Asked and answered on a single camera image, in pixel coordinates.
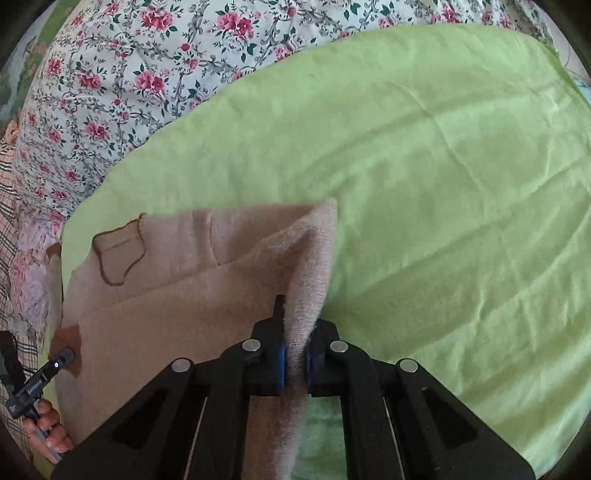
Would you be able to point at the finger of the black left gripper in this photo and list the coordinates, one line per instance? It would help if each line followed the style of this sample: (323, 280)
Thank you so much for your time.
(61, 360)

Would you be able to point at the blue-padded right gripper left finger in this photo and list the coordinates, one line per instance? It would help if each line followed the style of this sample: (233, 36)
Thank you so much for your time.
(253, 377)

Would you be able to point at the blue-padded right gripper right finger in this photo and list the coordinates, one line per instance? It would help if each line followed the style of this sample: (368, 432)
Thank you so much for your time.
(336, 368)

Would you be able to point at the beige knit sweater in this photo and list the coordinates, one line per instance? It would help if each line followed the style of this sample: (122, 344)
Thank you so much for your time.
(190, 286)

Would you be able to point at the person's left hand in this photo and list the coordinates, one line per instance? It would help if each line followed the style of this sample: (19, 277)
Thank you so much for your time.
(48, 428)

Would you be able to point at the plaid checked blanket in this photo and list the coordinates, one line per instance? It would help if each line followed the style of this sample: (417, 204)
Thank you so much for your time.
(26, 345)

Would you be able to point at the pastel floral pillow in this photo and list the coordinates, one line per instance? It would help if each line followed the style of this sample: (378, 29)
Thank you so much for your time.
(38, 240)

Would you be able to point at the rose floral white quilt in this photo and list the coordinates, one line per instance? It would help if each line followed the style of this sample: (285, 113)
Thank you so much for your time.
(117, 71)

